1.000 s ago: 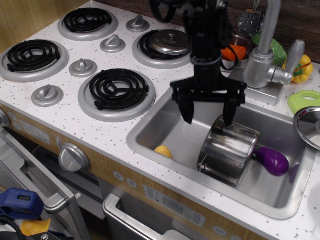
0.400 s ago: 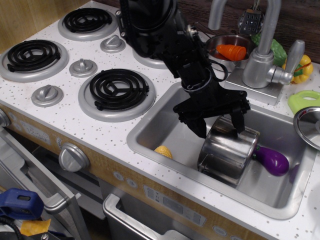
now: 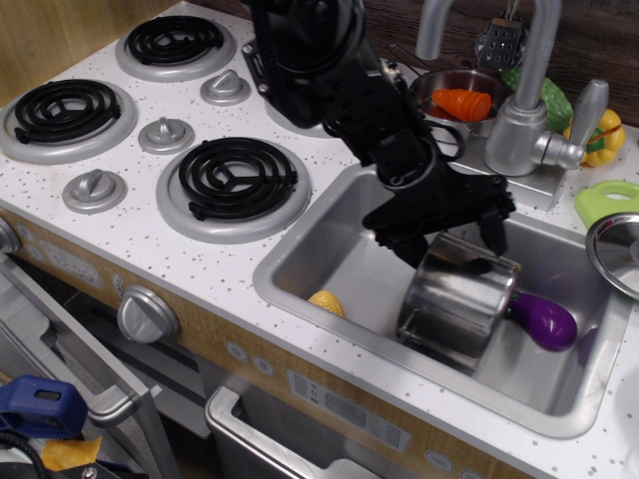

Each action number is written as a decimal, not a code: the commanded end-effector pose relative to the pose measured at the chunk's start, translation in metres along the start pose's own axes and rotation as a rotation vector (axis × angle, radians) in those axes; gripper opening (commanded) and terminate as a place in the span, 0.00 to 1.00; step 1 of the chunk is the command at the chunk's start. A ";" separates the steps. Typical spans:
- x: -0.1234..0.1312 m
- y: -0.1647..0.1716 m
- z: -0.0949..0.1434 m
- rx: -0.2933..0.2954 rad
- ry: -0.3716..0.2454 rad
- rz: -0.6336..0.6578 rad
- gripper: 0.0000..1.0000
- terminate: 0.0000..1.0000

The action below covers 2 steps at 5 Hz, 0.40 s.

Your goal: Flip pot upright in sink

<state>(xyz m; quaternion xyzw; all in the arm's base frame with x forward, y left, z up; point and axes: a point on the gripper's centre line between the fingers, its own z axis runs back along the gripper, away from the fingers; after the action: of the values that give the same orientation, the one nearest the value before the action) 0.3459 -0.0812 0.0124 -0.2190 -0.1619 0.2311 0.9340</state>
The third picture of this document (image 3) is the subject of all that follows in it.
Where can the silver stove knob middle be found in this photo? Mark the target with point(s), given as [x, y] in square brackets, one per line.
[226, 89]

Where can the stainless steel pot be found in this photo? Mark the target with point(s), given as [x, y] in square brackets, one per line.
[457, 296]

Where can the purple toy eggplant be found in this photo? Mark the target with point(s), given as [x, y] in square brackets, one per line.
[549, 324]

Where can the yellow toy corn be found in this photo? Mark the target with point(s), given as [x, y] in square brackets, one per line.
[328, 301]

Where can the silver dishwasher door handle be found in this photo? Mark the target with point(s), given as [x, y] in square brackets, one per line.
[271, 458]

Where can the blue clamp tool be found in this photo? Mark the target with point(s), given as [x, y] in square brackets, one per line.
[42, 408]

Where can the black rear left burner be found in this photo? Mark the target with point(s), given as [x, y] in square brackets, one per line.
[173, 40]

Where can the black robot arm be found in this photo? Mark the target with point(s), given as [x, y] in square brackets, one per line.
[314, 65]

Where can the silver stove knob front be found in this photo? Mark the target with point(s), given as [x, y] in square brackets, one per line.
[94, 192]

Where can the black burner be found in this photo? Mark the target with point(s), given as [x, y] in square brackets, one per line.
[236, 179]
[173, 40]
[66, 110]

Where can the green toy cutting board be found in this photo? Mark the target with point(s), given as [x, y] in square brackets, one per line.
[605, 199]

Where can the silver toy faucet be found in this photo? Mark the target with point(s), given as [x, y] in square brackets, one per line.
[519, 146]

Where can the green toy vegetable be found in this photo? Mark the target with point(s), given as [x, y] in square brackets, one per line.
[559, 111]

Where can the small steel saucepan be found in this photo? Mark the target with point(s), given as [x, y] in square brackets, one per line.
[423, 83]

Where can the yellow toy bell pepper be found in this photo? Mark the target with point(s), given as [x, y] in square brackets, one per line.
[606, 142]

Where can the steel bowl at right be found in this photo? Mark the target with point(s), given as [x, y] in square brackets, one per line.
[612, 247]

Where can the hanging steel spatula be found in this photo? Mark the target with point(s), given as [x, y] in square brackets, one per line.
[501, 43]

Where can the orange toy carrot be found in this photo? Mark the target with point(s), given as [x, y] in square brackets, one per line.
[464, 105]

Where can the silver dial at left edge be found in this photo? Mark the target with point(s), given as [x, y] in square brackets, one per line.
[9, 240]

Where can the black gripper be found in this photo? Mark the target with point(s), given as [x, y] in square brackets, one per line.
[428, 196]

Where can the silver oven dial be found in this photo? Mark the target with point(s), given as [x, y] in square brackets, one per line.
[144, 317]

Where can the black front burner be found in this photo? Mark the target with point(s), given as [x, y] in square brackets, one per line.
[236, 179]

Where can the grey sink basin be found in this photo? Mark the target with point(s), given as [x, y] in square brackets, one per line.
[556, 394]

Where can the silver stove knob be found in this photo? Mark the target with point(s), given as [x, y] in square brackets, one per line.
[94, 192]
[226, 89]
[166, 136]

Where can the silver stove knob centre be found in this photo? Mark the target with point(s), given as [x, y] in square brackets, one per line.
[166, 136]

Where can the silver oven door handle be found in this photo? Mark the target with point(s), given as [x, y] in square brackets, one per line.
[46, 340]

